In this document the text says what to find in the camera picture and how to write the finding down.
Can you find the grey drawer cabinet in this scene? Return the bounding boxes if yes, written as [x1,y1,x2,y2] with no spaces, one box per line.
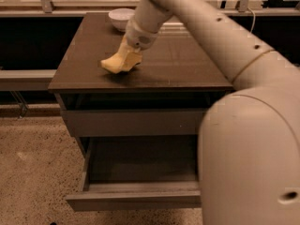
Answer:
[49,13,233,151]

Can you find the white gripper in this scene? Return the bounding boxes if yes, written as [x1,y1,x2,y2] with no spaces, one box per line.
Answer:
[118,16,158,72]

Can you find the white ceramic bowl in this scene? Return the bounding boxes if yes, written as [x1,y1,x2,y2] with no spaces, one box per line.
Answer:
[109,8,134,32]

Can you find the grey metal rail frame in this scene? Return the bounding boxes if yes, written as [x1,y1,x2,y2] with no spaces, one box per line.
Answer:
[0,0,300,92]

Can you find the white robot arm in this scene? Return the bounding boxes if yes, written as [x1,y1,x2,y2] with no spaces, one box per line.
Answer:
[127,0,300,225]

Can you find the grey open middle drawer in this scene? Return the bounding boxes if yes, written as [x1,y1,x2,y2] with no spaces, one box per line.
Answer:
[66,135,201,211]

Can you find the white cable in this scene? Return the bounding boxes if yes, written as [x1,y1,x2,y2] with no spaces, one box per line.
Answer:
[247,7,257,33]

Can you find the grey top drawer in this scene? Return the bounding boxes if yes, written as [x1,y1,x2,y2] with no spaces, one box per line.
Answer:
[62,109,205,137]

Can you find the yellow sponge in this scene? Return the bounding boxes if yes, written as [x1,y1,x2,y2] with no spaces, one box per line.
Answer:
[99,53,121,74]

